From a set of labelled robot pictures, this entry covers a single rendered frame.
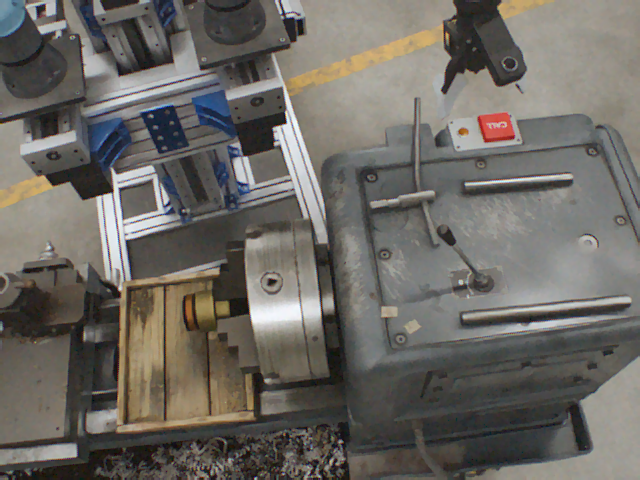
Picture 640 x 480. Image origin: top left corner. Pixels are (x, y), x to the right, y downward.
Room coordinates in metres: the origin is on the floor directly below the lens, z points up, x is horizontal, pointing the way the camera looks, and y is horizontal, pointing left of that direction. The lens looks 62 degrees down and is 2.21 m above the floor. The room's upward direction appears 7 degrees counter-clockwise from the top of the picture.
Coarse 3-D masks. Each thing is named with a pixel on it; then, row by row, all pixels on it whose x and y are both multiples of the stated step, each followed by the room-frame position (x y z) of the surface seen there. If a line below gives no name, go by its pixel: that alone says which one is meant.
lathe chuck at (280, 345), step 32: (256, 224) 0.62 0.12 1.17; (288, 224) 0.60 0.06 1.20; (256, 256) 0.52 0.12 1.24; (288, 256) 0.51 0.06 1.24; (256, 288) 0.46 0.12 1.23; (288, 288) 0.45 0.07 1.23; (256, 320) 0.41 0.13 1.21; (288, 320) 0.40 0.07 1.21; (256, 352) 0.36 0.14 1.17; (288, 352) 0.36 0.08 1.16
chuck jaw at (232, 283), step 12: (240, 240) 0.58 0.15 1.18; (228, 252) 0.55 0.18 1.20; (240, 252) 0.55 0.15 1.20; (228, 264) 0.54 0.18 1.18; (240, 264) 0.54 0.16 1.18; (228, 276) 0.52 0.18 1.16; (240, 276) 0.52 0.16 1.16; (216, 288) 0.51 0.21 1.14; (228, 288) 0.51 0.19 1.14; (240, 288) 0.51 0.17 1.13; (216, 300) 0.49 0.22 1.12
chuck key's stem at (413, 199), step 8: (424, 192) 0.58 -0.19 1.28; (432, 192) 0.58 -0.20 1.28; (384, 200) 0.58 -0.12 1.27; (392, 200) 0.58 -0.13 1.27; (400, 200) 0.57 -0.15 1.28; (408, 200) 0.57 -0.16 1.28; (416, 200) 0.57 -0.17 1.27; (432, 200) 0.57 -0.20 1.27; (376, 208) 0.57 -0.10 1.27; (384, 208) 0.57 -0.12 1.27
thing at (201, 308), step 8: (184, 296) 0.52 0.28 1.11; (192, 296) 0.51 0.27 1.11; (200, 296) 0.51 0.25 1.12; (208, 296) 0.50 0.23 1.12; (184, 304) 0.49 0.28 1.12; (192, 304) 0.49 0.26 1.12; (200, 304) 0.49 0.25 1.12; (208, 304) 0.49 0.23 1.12; (216, 304) 0.49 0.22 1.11; (224, 304) 0.49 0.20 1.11; (232, 304) 0.51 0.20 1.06; (184, 312) 0.48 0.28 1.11; (192, 312) 0.48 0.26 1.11; (200, 312) 0.47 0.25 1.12; (208, 312) 0.47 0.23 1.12; (216, 312) 0.47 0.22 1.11; (224, 312) 0.47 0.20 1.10; (232, 312) 0.49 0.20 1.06; (184, 320) 0.47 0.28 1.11; (192, 320) 0.46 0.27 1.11; (200, 320) 0.46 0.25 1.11; (208, 320) 0.46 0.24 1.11; (192, 328) 0.45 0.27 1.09; (200, 328) 0.45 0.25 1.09; (208, 328) 0.45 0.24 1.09; (216, 328) 0.45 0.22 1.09
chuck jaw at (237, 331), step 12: (216, 324) 0.45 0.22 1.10; (228, 324) 0.45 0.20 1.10; (240, 324) 0.45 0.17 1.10; (228, 336) 0.42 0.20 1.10; (240, 336) 0.42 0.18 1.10; (252, 336) 0.42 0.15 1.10; (240, 348) 0.40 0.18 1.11; (252, 348) 0.39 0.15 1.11; (240, 360) 0.37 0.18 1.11; (252, 360) 0.37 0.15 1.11; (252, 372) 0.36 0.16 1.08
